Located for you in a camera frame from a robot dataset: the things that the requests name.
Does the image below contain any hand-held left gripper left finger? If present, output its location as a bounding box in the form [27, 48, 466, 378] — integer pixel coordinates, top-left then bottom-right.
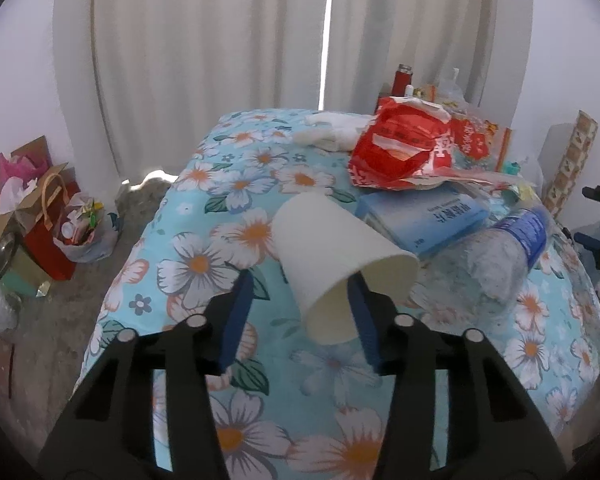
[37, 270, 255, 480]

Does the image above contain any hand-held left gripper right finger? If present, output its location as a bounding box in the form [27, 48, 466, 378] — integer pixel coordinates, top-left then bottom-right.
[346, 272, 568, 480]

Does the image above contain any white paper cup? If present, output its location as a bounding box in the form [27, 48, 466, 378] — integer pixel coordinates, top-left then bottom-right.
[271, 194, 421, 346]

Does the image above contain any clear red printed snack bag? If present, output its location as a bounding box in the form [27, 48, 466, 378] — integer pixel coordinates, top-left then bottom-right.
[450, 110, 513, 176]

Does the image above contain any red and white plastic bag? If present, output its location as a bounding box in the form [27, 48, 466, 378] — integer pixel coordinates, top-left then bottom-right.
[349, 96, 456, 191]

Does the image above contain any brown patterned paper roll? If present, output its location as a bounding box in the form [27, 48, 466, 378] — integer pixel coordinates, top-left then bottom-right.
[542, 110, 598, 218]

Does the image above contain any white box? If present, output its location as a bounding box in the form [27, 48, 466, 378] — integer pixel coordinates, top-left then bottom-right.
[537, 122, 576, 186]

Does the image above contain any clear bottle with blue label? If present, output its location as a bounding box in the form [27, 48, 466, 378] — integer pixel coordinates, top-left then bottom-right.
[415, 205, 553, 311]

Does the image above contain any blue floral blanket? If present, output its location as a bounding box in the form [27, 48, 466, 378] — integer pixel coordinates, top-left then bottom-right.
[72, 107, 600, 480]

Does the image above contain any blue tissue pack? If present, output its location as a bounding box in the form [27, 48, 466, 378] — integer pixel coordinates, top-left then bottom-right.
[355, 185, 491, 256]

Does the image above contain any clear bag of colourful scraps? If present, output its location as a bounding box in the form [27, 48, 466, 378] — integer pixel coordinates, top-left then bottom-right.
[54, 192, 121, 263]

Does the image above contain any clear plastic bag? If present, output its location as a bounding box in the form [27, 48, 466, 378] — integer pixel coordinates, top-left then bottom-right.
[437, 67, 466, 106]

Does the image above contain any white crumpled cloth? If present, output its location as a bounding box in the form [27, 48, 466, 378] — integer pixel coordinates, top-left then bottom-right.
[292, 112, 376, 153]

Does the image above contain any red gift bag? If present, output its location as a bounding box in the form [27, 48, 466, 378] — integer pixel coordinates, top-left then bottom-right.
[22, 162, 81, 281]

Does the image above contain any teal and gold box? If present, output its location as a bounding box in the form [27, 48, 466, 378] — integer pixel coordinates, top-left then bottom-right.
[0, 255, 53, 298]

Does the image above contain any red thermos bottle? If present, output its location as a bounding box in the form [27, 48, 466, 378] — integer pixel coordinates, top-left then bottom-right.
[392, 64, 414, 97]

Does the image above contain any metal pot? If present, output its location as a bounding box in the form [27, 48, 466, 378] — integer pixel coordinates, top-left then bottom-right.
[0, 232, 26, 286]

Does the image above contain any white curtain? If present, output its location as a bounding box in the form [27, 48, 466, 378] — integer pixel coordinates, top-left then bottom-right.
[325, 0, 533, 126]
[52, 0, 331, 186]

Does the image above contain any cardboard box with pink paper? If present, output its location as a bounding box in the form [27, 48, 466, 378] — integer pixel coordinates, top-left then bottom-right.
[0, 135, 71, 246]

